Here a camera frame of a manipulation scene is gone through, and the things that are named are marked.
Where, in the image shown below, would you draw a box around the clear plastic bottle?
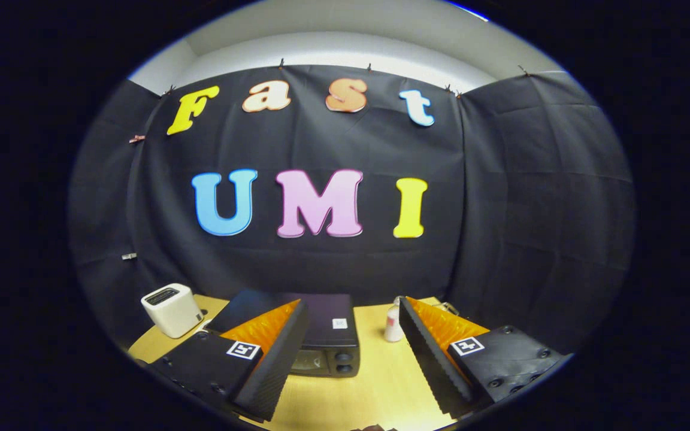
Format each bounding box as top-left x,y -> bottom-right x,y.
384,296 -> 405,343

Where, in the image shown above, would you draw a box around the black toaster oven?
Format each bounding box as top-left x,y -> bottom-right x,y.
207,290 -> 362,378

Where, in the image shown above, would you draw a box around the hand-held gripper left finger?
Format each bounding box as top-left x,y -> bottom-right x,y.
147,298 -> 311,423

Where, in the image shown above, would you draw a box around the white toaster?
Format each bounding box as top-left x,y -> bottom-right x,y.
141,283 -> 205,339

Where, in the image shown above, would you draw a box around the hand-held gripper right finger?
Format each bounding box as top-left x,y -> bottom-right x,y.
398,296 -> 567,420

